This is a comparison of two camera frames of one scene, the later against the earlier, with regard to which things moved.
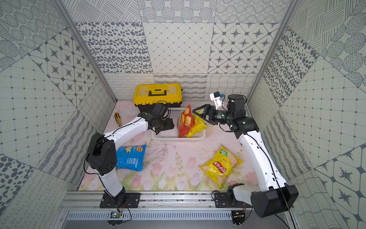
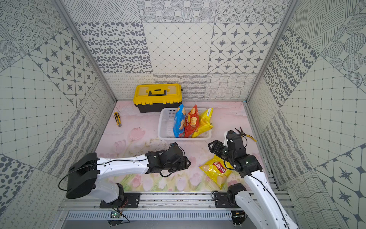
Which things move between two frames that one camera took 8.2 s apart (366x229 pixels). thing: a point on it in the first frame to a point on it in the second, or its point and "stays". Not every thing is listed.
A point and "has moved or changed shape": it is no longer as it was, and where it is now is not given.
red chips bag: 185,122 has moved or changed shape
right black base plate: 223,200 stays
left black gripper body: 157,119 to 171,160
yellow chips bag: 198,125 has moved or changed shape
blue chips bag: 131,158 to 178,124
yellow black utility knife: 117,119 stays
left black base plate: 127,200 stays
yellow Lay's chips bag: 219,169 stays
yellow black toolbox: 147,95 stays
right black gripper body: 220,116 to 223,151
